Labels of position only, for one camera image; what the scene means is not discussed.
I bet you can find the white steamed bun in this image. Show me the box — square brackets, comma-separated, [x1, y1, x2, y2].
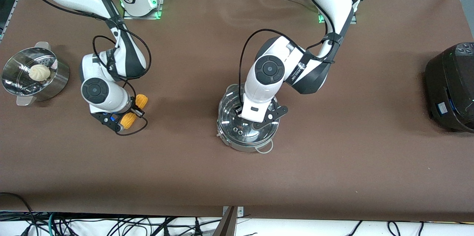
[29, 64, 51, 82]

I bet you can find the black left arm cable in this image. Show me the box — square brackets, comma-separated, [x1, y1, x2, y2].
[238, 0, 353, 117]

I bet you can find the stainless steel steamer pot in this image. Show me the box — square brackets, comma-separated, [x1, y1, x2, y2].
[1, 41, 70, 107]

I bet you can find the black looped floor cable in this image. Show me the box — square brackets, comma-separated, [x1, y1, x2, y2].
[0, 192, 36, 236]

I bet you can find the yellow corn cob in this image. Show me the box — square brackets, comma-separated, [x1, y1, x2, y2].
[120, 94, 149, 130]

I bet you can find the black rice cooker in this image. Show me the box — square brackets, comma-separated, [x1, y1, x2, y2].
[424, 42, 474, 133]

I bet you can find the green floor cable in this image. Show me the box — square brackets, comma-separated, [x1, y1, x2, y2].
[47, 213, 57, 236]

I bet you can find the aluminium profile beam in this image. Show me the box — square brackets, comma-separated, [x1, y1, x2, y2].
[213, 206, 238, 236]

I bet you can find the small metal bracket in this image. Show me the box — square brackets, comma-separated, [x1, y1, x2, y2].
[222, 206, 244, 218]

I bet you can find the glass pot lid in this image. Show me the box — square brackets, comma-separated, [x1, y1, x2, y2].
[217, 85, 280, 146]

